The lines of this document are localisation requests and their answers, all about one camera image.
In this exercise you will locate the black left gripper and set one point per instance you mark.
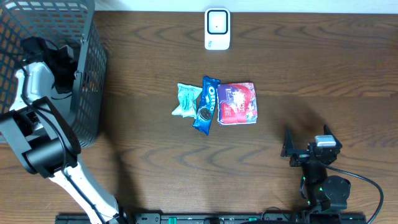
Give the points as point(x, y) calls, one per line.
point(58, 66)

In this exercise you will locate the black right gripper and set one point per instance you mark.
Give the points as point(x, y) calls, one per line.
point(306, 155)

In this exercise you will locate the red purple liner packet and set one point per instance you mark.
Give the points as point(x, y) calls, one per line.
point(237, 104)

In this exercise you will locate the blue oreo cookie pack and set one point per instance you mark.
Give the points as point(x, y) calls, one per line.
point(207, 105)

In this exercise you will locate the mint green wipes packet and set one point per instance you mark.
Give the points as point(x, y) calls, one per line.
point(187, 97)

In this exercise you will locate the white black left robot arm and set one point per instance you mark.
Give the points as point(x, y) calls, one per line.
point(40, 137)

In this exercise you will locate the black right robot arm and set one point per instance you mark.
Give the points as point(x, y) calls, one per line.
point(326, 193)

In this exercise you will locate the white barcode scanner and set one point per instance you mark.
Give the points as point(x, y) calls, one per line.
point(217, 29)

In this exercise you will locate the dark grey plastic mesh basket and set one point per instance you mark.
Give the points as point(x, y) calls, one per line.
point(63, 23)

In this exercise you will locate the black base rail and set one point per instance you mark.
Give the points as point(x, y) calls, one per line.
point(269, 217)

